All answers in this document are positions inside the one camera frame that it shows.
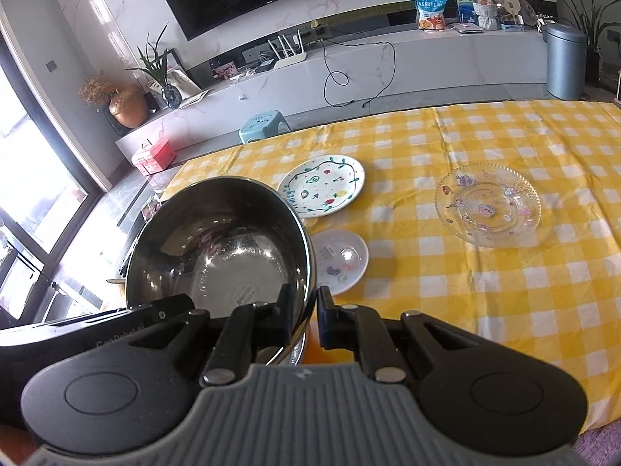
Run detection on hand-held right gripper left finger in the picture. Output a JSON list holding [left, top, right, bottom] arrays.
[[155, 284, 295, 386]]

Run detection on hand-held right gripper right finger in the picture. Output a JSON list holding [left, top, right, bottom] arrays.
[[317, 286, 469, 383]]

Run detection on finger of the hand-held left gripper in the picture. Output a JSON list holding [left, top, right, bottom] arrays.
[[126, 294, 196, 325]]

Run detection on steel bowl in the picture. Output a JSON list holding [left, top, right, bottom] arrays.
[[264, 334, 310, 366], [125, 176, 319, 366]]

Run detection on small glass sticker plate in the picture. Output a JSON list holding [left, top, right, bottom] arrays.
[[310, 230, 370, 296]]

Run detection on white painted ceramic plate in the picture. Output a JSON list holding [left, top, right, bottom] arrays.
[[276, 155, 366, 219]]

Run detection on large glass sticker plate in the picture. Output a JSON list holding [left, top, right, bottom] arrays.
[[435, 162, 542, 249]]

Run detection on pink and green packet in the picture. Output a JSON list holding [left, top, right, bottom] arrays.
[[140, 193, 163, 220]]

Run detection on large window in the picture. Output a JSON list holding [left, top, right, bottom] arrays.
[[0, 10, 124, 323]]

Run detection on red box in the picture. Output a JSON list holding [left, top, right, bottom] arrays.
[[133, 138, 176, 176]]

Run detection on yellow checkered tablecloth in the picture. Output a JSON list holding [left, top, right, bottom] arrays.
[[160, 99, 621, 442]]

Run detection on light blue plastic stool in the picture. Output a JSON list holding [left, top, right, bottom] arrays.
[[239, 112, 288, 146]]

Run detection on copper vase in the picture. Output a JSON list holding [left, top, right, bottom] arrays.
[[109, 85, 149, 130]]

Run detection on dried flower bunch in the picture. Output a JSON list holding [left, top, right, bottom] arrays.
[[79, 74, 118, 106]]

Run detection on green plant in glass vase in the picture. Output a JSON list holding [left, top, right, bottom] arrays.
[[125, 23, 184, 110]]

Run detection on white router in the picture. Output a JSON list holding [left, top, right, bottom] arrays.
[[268, 30, 310, 70]]

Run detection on white marble television cabinet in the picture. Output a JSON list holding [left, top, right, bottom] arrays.
[[115, 23, 552, 167]]

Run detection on blue snack bag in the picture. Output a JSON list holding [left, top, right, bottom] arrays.
[[412, 0, 450, 32]]

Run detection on grey trash bin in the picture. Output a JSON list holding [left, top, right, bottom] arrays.
[[545, 23, 588, 102]]

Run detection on teddy bear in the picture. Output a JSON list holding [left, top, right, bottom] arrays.
[[467, 0, 501, 30]]

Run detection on tall potted plant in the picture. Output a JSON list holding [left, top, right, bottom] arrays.
[[542, 0, 621, 89]]

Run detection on black cable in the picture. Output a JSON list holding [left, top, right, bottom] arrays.
[[317, 39, 397, 108]]

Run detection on pink photo frame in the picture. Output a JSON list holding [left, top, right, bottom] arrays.
[[210, 60, 239, 81]]

